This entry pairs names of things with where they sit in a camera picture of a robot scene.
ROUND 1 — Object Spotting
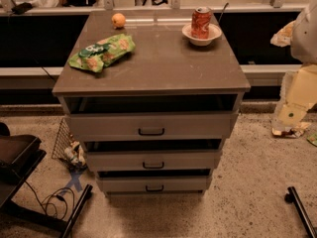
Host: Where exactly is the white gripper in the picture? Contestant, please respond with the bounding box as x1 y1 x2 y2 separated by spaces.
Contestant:
271 63 317 133

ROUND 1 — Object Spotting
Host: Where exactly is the orange soda can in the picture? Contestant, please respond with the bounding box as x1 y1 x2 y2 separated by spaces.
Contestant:
191 7 212 40

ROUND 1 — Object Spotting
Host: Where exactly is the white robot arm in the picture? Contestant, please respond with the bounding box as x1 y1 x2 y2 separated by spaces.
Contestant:
270 0 317 136

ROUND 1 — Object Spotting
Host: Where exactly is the white paper bowl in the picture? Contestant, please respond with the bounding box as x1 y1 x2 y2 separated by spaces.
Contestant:
182 24 222 47

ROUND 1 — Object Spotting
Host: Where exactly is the crumpled wrapper on floor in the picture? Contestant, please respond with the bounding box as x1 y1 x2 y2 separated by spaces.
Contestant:
271 122 310 138

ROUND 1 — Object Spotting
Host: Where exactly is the green packet on floor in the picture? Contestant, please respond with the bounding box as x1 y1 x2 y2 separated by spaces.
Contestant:
307 133 317 147

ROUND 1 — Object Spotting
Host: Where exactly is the black bar on floor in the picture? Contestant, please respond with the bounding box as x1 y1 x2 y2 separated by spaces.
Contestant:
284 186 317 238

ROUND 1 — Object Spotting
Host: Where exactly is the grey drawer cabinet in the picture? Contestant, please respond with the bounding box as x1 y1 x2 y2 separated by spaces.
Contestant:
52 9 252 199

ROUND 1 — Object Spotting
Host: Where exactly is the middle grey drawer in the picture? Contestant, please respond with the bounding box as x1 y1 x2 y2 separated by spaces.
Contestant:
86 151 222 172

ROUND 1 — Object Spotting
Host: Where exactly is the grey drawer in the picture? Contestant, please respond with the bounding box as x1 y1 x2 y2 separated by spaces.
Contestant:
65 112 238 142
96 176 212 193
86 151 222 172

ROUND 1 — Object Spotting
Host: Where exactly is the top grey drawer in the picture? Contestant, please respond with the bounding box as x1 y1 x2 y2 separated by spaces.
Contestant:
65 112 238 142

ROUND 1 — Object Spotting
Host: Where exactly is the orange fruit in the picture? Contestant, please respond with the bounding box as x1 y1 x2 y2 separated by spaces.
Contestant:
112 13 126 29

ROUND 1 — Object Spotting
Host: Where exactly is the green snack bag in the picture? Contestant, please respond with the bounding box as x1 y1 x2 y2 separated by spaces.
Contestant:
68 34 136 73

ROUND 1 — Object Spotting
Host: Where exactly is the bottom grey drawer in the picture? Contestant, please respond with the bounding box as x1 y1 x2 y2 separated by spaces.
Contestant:
96 176 212 193

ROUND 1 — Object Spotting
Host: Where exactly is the blue tape cross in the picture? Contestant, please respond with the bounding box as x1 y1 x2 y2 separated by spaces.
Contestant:
66 172 82 192

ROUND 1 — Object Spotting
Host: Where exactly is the wire mesh basket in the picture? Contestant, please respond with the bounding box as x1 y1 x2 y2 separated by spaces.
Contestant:
52 119 87 172

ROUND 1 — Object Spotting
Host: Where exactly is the black cable on floor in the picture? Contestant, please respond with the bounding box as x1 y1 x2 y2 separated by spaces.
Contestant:
23 180 76 221

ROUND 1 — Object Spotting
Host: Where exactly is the black cart frame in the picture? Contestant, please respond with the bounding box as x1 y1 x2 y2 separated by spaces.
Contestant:
0 122 93 238

